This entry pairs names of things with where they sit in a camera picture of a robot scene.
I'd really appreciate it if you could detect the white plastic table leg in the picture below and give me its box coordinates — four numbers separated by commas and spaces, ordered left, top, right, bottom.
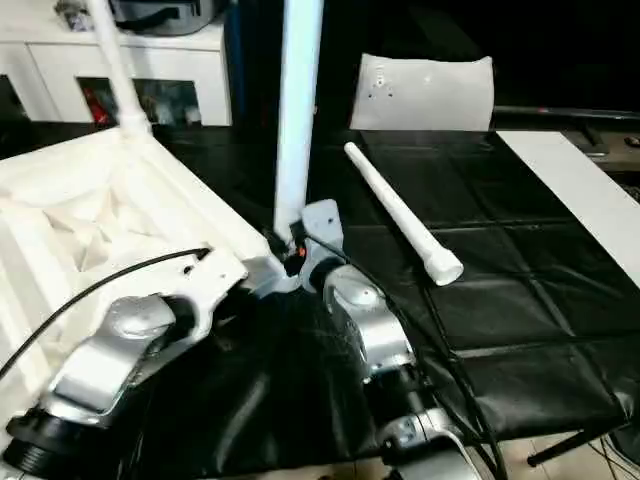
88, 0, 153, 137
272, 0, 325, 241
343, 141, 465, 288

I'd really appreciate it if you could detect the white plastic table top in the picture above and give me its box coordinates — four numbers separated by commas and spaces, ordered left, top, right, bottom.
0, 124, 301, 401

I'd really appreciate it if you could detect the white cushion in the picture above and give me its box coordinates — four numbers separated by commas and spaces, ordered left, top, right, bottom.
348, 52, 496, 133

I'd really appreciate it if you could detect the black work mat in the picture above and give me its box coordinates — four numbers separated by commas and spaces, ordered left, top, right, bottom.
0, 118, 640, 479

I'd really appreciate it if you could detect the red bottle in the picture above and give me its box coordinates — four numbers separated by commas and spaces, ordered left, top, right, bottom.
86, 86, 113, 125

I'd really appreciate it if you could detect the grey clutter on cabinet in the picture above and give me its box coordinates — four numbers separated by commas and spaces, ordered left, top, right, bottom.
54, 0, 227, 37

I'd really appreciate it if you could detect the white cabinet with glass doors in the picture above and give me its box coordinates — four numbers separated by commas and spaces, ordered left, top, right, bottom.
0, 0, 233, 127

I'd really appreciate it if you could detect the white flat board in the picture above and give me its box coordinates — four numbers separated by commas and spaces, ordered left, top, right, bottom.
496, 130, 640, 263

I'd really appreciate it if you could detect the black metal stand leg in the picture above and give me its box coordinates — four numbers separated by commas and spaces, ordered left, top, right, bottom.
526, 416, 640, 469

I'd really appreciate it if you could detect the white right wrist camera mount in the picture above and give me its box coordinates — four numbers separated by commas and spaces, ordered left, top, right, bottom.
298, 199, 347, 291

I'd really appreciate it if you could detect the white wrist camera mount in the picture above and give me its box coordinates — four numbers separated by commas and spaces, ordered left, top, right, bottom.
298, 199, 347, 291
160, 248, 249, 343

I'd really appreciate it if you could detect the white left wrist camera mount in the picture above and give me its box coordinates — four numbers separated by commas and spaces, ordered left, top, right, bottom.
160, 248, 249, 343

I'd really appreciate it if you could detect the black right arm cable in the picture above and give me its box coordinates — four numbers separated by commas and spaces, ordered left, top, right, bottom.
304, 232, 511, 480

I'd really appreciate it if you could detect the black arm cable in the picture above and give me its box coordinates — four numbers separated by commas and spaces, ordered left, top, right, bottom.
304, 232, 511, 480
0, 246, 213, 381

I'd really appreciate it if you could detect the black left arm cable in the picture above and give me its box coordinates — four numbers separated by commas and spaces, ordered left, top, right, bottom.
0, 246, 213, 381

